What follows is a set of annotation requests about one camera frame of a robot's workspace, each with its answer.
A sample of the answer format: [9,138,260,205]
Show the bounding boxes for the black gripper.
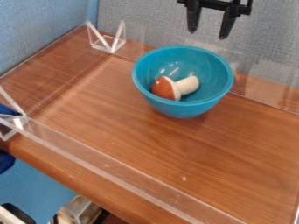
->
[176,0,253,40]

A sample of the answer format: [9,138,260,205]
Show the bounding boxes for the blue plastic bowl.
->
[131,45,233,118]

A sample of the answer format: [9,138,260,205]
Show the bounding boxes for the brown spotted toy mushroom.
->
[151,76,200,101]

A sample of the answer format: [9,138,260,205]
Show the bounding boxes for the clear acrylic back barrier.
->
[204,45,299,115]

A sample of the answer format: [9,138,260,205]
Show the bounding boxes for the clear acrylic barrier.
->
[0,114,245,224]
[204,45,299,115]

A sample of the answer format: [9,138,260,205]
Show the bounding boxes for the clear acrylic front barrier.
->
[0,114,245,224]

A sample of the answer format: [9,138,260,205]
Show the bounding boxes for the blue cloth object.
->
[0,103,21,175]

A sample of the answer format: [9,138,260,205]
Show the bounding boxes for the black and white object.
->
[0,203,36,224]

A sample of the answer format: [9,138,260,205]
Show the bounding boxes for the clear acrylic corner bracket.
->
[85,20,127,53]

